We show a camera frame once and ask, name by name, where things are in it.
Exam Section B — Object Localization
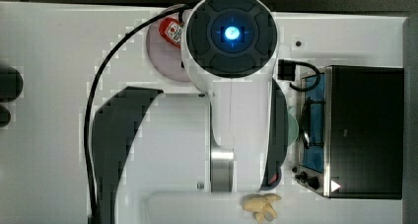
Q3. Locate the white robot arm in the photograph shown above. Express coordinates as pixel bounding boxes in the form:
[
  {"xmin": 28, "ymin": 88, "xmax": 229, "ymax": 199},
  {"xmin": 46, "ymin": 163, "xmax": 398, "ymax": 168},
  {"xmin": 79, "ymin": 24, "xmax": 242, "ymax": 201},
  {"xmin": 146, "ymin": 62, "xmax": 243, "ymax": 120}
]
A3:
[{"xmin": 181, "ymin": 0, "xmax": 288, "ymax": 192}]

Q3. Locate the black utensil holder cup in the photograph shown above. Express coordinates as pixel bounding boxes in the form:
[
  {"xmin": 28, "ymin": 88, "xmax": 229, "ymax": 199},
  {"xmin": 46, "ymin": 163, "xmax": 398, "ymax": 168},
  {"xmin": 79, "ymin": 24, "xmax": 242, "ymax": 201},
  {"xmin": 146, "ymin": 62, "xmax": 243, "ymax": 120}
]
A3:
[{"xmin": 0, "ymin": 66, "xmax": 24, "ymax": 103}]

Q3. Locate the red ketchup bottle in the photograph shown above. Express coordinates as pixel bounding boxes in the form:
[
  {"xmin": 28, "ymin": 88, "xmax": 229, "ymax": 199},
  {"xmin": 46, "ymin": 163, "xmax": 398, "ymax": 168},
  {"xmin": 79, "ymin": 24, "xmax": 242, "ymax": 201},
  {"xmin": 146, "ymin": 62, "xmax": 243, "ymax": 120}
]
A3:
[{"xmin": 159, "ymin": 18, "xmax": 183, "ymax": 48}]

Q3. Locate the blue bowl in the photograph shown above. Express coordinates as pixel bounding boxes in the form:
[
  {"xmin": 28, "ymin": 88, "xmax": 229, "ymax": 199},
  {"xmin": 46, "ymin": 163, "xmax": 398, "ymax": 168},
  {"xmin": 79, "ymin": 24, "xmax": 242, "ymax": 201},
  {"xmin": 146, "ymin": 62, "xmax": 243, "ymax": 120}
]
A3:
[{"xmin": 260, "ymin": 170, "xmax": 282, "ymax": 190}]

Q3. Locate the black round holder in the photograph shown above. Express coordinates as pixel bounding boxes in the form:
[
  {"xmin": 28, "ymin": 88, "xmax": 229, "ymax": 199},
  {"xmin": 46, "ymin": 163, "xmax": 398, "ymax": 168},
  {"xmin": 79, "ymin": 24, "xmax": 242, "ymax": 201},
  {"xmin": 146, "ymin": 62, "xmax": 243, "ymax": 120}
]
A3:
[{"xmin": 0, "ymin": 106, "xmax": 11, "ymax": 127}]

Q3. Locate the beige plush toy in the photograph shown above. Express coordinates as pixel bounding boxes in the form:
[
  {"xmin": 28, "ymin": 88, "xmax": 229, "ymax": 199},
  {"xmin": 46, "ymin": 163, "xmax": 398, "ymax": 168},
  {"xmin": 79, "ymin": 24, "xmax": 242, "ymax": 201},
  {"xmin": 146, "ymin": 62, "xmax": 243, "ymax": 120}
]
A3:
[{"xmin": 243, "ymin": 193, "xmax": 281, "ymax": 224}]

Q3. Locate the black camera box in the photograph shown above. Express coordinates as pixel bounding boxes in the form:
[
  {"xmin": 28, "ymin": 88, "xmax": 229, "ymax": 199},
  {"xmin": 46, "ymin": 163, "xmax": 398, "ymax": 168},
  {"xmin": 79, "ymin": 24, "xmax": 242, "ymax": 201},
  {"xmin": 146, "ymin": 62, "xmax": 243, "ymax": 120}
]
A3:
[{"xmin": 278, "ymin": 59, "xmax": 296, "ymax": 81}]

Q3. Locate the pink round plate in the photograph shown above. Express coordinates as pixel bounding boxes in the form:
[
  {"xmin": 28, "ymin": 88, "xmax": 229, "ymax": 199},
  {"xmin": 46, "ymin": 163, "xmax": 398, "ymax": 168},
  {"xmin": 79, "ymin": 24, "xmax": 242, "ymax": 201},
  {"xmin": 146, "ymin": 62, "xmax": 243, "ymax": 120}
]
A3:
[{"xmin": 146, "ymin": 13, "xmax": 190, "ymax": 83}]

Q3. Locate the green plastic strainer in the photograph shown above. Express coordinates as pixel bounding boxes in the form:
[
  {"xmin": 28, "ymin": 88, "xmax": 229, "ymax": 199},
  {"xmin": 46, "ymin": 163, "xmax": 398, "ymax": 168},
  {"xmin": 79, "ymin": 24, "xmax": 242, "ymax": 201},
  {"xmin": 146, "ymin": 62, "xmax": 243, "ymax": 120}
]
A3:
[{"xmin": 288, "ymin": 107, "xmax": 299, "ymax": 145}]

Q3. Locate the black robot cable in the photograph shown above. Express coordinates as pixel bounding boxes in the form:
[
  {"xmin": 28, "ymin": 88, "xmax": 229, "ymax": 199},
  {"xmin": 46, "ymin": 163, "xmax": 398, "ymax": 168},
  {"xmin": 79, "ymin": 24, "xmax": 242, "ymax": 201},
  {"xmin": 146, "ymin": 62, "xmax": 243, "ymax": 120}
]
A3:
[{"xmin": 83, "ymin": 3, "xmax": 195, "ymax": 224}]

